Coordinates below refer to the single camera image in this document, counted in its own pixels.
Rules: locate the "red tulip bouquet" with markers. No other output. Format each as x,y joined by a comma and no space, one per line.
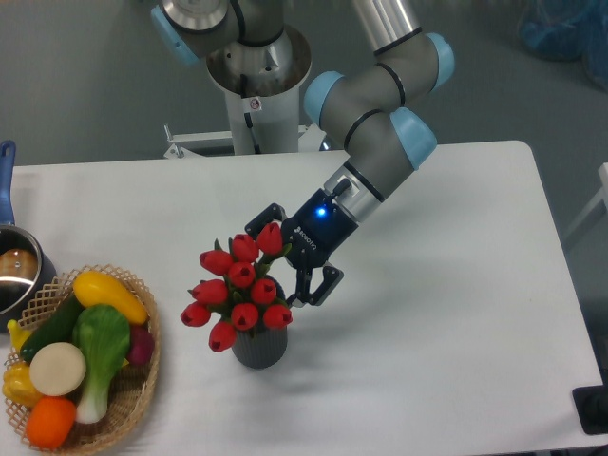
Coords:
248,301

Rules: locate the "yellow squash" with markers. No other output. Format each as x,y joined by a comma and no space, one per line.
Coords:
93,288

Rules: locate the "cream round bun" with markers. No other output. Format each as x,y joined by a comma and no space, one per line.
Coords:
57,369

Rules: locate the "orange fruit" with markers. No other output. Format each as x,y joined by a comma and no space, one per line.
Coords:
50,422

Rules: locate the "purple red onion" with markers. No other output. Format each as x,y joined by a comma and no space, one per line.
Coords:
142,345

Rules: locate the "grey ribbed vase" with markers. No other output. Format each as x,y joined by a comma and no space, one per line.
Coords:
261,347

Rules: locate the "green cucumber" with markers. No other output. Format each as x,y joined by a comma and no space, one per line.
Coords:
57,328

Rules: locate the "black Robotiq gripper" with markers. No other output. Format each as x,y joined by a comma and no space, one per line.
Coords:
315,231

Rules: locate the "blue handled saucepan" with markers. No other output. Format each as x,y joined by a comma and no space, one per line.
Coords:
25,268

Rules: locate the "black device at table edge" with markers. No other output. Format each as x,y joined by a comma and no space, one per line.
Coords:
591,405

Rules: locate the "white chair frame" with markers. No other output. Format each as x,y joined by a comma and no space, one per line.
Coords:
591,213

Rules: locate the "blue plastic bag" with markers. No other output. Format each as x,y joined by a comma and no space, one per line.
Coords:
568,31

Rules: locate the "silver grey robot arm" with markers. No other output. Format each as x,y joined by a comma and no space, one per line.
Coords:
262,66

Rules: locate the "yellow bell pepper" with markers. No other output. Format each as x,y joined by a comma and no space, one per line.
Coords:
18,387

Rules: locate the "yellow banana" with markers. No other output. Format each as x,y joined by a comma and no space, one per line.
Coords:
17,334

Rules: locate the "green bok choy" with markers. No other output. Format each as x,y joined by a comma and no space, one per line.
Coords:
102,334

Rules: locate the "woven wicker basket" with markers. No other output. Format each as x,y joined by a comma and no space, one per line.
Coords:
131,391

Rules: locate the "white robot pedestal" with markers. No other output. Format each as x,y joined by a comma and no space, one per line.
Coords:
257,125

